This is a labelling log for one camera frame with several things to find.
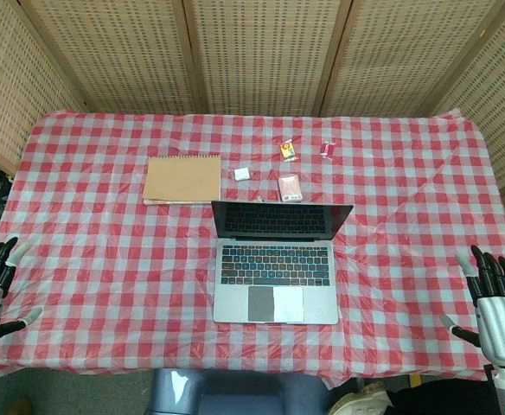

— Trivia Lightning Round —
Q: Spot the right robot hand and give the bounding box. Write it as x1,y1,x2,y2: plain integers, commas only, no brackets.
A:
440,245,505,369

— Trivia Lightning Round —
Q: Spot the grey laptop computer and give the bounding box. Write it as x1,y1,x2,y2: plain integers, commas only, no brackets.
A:
211,200,355,326

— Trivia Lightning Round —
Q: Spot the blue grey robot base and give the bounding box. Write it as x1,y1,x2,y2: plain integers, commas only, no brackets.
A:
148,367,336,415

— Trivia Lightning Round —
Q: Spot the black trouser leg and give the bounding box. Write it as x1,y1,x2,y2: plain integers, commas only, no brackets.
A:
385,380,501,415

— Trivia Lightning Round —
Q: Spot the red white checkered tablecloth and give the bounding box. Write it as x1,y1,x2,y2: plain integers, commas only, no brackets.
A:
0,107,505,386

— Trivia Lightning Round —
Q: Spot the white sneaker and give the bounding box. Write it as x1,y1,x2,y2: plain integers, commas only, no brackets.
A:
327,380,394,415

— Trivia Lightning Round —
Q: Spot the brown spiral notebook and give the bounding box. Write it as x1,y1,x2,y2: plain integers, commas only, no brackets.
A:
142,155,222,207

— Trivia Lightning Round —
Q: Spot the yellow wrapped candy packet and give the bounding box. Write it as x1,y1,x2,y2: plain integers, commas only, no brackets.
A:
279,138,301,163

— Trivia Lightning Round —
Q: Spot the woven bamboo folding screen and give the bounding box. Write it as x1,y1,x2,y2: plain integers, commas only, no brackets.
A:
0,0,505,260

